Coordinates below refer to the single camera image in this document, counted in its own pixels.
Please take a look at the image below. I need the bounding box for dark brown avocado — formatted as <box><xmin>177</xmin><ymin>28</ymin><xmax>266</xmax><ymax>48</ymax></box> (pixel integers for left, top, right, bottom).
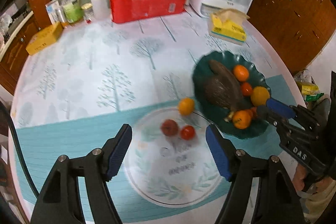
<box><xmin>203</xmin><ymin>76</ymin><xmax>244</xmax><ymax>111</ymax></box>

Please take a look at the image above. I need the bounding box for overripe brown banana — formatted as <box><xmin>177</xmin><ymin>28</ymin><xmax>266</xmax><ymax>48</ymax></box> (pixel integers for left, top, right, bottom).
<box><xmin>205</xmin><ymin>59</ymin><xmax>244</xmax><ymax>122</ymax></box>

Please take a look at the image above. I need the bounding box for tree print tablecloth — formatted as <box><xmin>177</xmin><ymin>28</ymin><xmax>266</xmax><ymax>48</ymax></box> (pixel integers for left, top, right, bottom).
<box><xmin>11</xmin><ymin>11</ymin><xmax>303</xmax><ymax>223</ymax></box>

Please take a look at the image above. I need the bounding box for orange mandarin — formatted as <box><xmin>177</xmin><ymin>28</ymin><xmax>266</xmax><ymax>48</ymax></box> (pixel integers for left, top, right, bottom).
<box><xmin>232</xmin><ymin>65</ymin><xmax>249</xmax><ymax>82</ymax></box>

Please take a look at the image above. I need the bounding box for wooden cabinet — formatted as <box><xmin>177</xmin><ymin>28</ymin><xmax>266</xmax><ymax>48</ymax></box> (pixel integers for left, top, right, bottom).
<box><xmin>248</xmin><ymin>0</ymin><xmax>335</xmax><ymax>75</ymax></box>

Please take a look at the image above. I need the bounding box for black cable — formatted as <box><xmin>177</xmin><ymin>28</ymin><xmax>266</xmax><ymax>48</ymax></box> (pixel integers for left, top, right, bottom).
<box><xmin>0</xmin><ymin>101</ymin><xmax>40</xmax><ymax>198</ymax></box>

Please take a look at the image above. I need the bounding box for right hand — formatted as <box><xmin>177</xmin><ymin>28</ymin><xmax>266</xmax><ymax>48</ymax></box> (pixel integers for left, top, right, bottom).
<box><xmin>292</xmin><ymin>164</ymin><xmax>335</xmax><ymax>201</ymax></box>

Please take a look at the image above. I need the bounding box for small yellow-orange citrus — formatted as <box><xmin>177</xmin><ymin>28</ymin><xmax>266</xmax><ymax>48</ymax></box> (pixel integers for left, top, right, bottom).
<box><xmin>178</xmin><ymin>97</ymin><xmax>195</xmax><ymax>116</ymax></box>

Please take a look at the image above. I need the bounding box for yellow flat box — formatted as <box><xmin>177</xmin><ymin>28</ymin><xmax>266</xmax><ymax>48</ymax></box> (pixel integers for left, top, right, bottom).
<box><xmin>26</xmin><ymin>22</ymin><xmax>63</xmax><ymax>56</ymax></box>

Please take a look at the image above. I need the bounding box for large yellow orange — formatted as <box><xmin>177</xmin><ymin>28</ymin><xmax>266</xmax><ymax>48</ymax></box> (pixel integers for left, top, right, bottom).
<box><xmin>250</xmin><ymin>86</ymin><xmax>270</xmax><ymax>107</ymax></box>

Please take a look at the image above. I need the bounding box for dark green scalloped plate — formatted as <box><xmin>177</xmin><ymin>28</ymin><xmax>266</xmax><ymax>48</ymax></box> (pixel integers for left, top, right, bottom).
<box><xmin>192</xmin><ymin>51</ymin><xmax>271</xmax><ymax>139</ymax></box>

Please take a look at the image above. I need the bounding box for small orange persimmon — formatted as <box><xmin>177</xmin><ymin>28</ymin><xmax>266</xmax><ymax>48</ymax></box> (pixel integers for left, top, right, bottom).
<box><xmin>232</xmin><ymin>110</ymin><xmax>252</xmax><ymax>130</ymax></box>

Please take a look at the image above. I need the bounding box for green label plastic bottle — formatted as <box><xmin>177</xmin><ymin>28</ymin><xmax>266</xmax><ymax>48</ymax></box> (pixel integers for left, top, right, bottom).
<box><xmin>62</xmin><ymin>0</ymin><xmax>83</xmax><ymax>24</ymax></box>

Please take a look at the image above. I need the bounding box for round white printed placemat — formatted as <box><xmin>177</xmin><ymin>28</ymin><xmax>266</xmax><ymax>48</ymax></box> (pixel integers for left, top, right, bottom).
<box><xmin>123</xmin><ymin>107</ymin><xmax>223</xmax><ymax>208</ymax></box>

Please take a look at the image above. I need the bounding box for white squeeze bottle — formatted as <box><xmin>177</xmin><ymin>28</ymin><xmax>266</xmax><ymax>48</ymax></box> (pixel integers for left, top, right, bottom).
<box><xmin>91</xmin><ymin>0</ymin><xmax>110</xmax><ymax>20</ymax></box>

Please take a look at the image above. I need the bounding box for reddish lychee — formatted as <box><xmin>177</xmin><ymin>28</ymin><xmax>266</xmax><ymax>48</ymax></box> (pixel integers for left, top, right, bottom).
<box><xmin>161</xmin><ymin>119</ymin><xmax>179</xmax><ymax>136</ymax></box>

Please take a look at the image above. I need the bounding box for red cherry tomato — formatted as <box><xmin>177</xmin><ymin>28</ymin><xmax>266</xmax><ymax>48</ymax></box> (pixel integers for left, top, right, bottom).
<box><xmin>246</xmin><ymin>107</ymin><xmax>258</xmax><ymax>119</ymax></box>
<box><xmin>180</xmin><ymin>125</ymin><xmax>196</xmax><ymax>140</ymax></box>
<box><xmin>240</xmin><ymin>82</ymin><xmax>253</xmax><ymax>97</ymax></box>

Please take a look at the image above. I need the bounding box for small silver can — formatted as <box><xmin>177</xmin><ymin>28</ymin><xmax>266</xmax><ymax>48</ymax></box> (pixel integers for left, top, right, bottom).
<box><xmin>55</xmin><ymin>7</ymin><xmax>69</xmax><ymax>28</ymax></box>

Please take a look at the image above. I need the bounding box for yellow tissue box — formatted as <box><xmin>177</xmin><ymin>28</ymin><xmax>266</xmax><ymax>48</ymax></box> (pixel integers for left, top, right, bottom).
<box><xmin>208</xmin><ymin>9</ymin><xmax>250</xmax><ymax>45</ymax></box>

